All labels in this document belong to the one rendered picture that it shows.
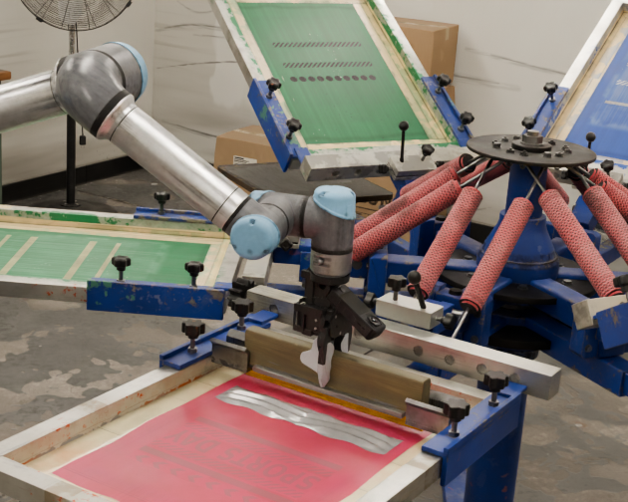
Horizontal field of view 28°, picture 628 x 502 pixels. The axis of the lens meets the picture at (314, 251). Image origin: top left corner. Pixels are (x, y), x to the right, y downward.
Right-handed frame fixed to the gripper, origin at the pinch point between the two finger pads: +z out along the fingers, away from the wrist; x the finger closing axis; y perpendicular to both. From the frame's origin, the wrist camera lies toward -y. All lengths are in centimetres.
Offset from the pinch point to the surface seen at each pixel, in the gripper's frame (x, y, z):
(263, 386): 1.7, 14.0, 5.2
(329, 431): 10.8, -6.3, 4.9
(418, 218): -64, 17, -14
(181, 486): 42.1, 1.7, 5.2
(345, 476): 22.5, -16.7, 5.4
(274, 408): 9.5, 6.2, 4.7
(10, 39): -293, 380, 10
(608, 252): -145, -2, 9
